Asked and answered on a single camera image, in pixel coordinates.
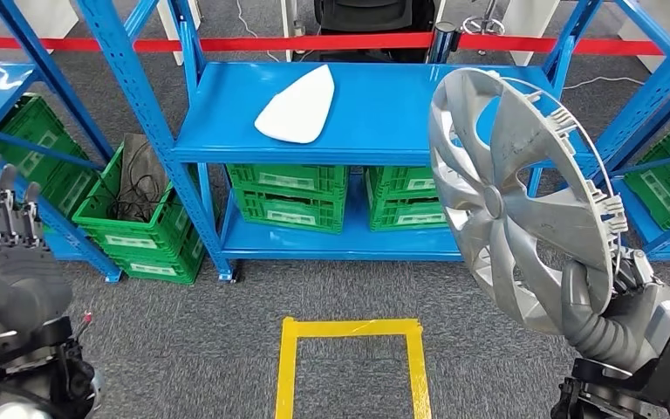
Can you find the white triangular plastic panel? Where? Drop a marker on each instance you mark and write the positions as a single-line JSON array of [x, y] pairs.
[[297, 110]]

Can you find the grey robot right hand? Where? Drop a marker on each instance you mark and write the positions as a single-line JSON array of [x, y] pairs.
[[635, 300]]

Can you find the chrome barrier post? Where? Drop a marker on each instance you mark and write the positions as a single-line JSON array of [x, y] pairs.
[[442, 43]]

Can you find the blue metal shelf rack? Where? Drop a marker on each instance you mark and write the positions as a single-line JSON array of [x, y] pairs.
[[638, 222], [369, 115], [0, 87]]

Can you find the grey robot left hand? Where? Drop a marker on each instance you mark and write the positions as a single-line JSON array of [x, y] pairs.
[[11, 289]]

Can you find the red barrier belt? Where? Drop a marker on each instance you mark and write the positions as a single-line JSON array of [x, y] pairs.
[[312, 43]]

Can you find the yellow floor tape square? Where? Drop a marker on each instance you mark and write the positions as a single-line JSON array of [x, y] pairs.
[[352, 328]]

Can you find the silver plastic wheel hubcap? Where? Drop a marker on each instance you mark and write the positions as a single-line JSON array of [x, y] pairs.
[[494, 202]]

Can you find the black mesh office chair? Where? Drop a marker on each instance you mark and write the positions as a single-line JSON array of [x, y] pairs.
[[369, 14]]

